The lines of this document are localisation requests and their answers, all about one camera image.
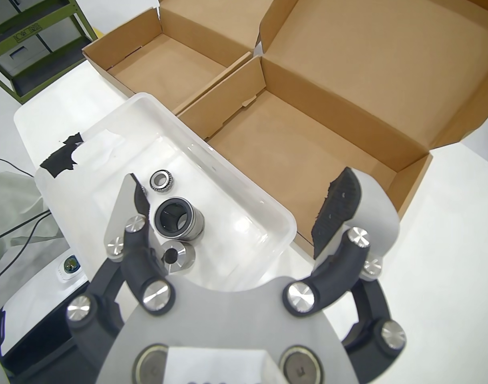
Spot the black tape piece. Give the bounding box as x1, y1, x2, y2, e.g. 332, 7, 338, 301
40, 132, 86, 179

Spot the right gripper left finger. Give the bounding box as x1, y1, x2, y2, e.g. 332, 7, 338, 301
66, 173, 176, 362

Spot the robot body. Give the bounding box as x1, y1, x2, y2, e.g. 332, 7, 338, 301
0, 254, 108, 384

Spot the small tapered roller bearing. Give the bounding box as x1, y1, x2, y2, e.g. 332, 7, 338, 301
149, 169, 177, 194

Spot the green metal rack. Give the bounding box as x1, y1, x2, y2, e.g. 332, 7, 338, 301
0, 0, 99, 104

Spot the deep clear plastic tray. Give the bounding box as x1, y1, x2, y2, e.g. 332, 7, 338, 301
35, 93, 297, 294

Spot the pale grey cloth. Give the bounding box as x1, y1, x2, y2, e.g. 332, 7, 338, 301
0, 169, 71, 296

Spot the black cable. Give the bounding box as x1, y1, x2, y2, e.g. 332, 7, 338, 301
0, 209, 52, 245
0, 156, 33, 177

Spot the steel linear bearing bush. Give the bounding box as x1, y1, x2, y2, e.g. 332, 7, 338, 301
153, 197, 205, 240

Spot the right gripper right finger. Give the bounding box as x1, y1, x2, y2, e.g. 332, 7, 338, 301
284, 166, 408, 366

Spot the silver conical metal bush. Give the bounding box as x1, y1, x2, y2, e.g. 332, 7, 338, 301
161, 240, 197, 274

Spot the shallow cardboard box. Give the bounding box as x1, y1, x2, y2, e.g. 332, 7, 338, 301
82, 0, 300, 116
176, 0, 488, 259

